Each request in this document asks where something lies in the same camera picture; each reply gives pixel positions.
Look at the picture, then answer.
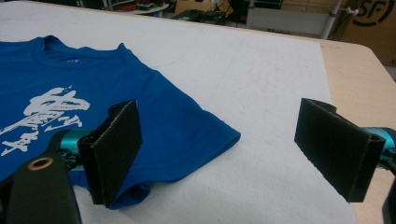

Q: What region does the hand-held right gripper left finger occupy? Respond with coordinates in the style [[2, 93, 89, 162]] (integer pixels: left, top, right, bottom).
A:
[[78, 99, 143, 209]]

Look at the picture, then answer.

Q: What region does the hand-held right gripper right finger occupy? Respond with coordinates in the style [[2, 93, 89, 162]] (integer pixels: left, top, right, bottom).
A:
[[293, 97, 387, 203]]

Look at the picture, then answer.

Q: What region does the blue printed t-shirt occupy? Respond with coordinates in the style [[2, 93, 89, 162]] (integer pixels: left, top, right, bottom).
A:
[[0, 35, 242, 210]]

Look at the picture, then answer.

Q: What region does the white table mat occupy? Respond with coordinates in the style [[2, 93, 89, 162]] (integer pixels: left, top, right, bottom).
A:
[[0, 0, 359, 224]]

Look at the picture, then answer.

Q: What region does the large cardboard box with logo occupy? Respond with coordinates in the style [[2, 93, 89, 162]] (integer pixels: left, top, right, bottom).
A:
[[340, 0, 396, 66]]

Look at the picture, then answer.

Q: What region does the white metal stand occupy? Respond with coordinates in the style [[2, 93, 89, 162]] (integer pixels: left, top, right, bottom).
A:
[[320, 0, 360, 40]]

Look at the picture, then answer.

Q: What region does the round white table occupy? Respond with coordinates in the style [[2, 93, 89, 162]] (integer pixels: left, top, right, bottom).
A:
[[124, 2, 171, 15]]

